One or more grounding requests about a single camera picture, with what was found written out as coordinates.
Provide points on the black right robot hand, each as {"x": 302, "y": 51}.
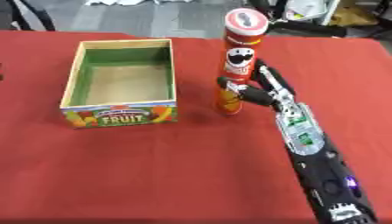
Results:
{"x": 265, "y": 87}

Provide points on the red cylindrical chip can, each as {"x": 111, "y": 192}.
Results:
{"x": 238, "y": 58}

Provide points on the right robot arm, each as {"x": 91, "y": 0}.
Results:
{"x": 319, "y": 163}

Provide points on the cardboard box with green inside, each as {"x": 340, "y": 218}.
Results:
{"x": 120, "y": 83}

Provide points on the yellow bag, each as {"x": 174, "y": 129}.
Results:
{"x": 352, "y": 14}

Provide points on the black chair leg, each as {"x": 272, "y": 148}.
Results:
{"x": 30, "y": 14}

